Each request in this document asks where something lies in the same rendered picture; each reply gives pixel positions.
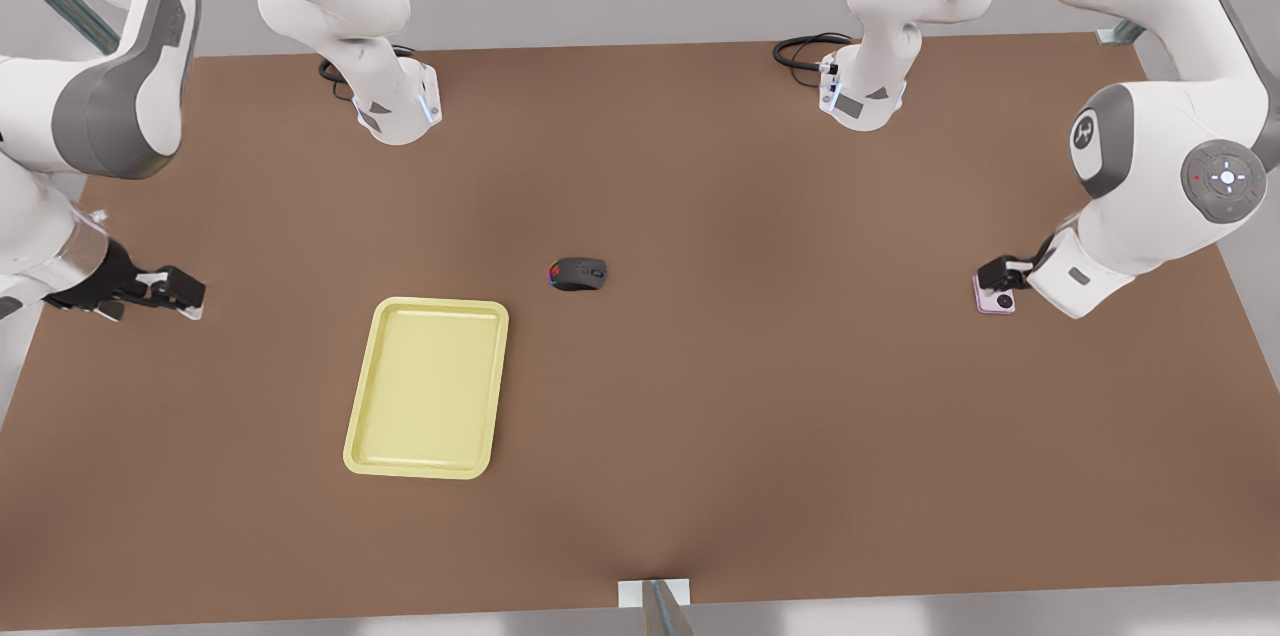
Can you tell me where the yellow rectangular tray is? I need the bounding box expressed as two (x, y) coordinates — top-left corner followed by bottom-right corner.
(342, 296), (511, 481)

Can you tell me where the pink smartphone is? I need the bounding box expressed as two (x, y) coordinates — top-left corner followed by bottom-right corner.
(972, 274), (1018, 316)

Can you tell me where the black computer mouse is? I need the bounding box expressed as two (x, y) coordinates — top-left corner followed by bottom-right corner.
(547, 257), (609, 293)

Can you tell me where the black cable loop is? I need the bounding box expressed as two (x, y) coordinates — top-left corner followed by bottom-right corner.
(318, 45), (417, 103)
(772, 32), (857, 88)

